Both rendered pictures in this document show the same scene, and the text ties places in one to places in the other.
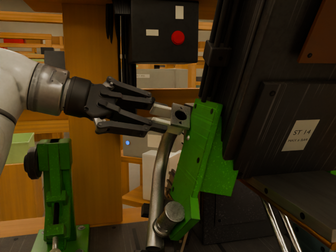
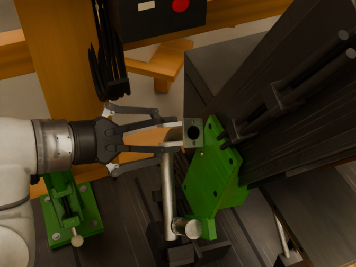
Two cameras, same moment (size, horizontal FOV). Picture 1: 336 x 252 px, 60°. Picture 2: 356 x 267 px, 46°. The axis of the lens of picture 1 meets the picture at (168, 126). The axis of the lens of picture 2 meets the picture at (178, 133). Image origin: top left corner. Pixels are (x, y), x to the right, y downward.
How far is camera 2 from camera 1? 0.51 m
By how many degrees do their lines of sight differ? 39
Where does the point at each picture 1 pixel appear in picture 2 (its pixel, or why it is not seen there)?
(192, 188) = (209, 213)
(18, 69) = (21, 156)
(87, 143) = (70, 109)
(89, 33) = not seen: outside the picture
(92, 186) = not seen: hidden behind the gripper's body
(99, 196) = not seen: hidden behind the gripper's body
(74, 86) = (81, 147)
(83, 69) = (50, 35)
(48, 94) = (58, 166)
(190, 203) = (207, 226)
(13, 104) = (27, 186)
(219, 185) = (233, 202)
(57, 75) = (61, 142)
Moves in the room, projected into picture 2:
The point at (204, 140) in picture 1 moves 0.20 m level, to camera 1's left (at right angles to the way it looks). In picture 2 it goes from (222, 182) to (108, 195)
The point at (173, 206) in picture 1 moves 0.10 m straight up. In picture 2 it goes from (192, 225) to (194, 197)
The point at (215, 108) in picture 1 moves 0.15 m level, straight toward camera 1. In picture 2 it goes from (235, 163) to (242, 247)
